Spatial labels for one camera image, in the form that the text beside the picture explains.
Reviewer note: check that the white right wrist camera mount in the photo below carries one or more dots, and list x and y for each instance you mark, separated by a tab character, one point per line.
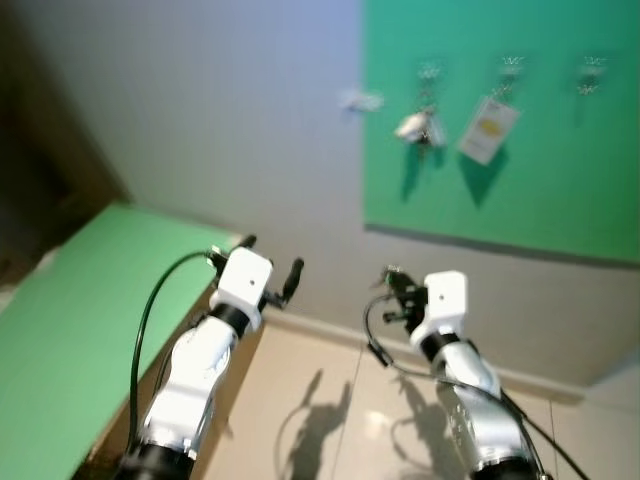
444	300

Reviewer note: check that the dark brown wooden door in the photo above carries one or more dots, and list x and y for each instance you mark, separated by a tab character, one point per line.
45	150

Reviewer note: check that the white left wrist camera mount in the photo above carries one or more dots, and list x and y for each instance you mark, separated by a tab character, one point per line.
242	282

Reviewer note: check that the brown cardboard box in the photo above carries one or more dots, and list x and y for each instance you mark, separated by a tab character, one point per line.
240	385

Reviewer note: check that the keys with white fob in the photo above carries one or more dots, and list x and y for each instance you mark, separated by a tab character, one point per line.
415	126

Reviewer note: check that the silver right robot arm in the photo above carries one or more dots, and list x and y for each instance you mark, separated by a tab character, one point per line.
480	410

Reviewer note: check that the green table mat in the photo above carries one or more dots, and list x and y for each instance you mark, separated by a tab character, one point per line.
80	320

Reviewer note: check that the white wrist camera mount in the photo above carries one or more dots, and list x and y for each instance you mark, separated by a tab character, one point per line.
242	282
444	300

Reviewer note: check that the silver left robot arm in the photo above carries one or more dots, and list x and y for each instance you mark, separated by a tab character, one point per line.
195	385

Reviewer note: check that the green wall board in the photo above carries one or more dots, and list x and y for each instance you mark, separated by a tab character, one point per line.
560	170

